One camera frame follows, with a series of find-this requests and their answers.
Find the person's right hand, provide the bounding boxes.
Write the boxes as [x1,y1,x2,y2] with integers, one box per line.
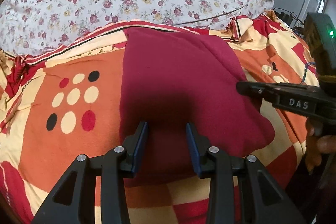
[305,119,336,172]

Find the black cables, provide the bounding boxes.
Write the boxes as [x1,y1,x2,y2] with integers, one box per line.
[273,6,306,30]

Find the red orange patterned blanket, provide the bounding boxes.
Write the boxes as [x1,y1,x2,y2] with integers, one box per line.
[1,11,318,223]

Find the black tracker with green light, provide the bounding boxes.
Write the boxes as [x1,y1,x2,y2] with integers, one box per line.
[303,12,336,95]

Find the maroon garment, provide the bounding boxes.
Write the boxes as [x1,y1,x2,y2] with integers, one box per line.
[120,27,275,187]

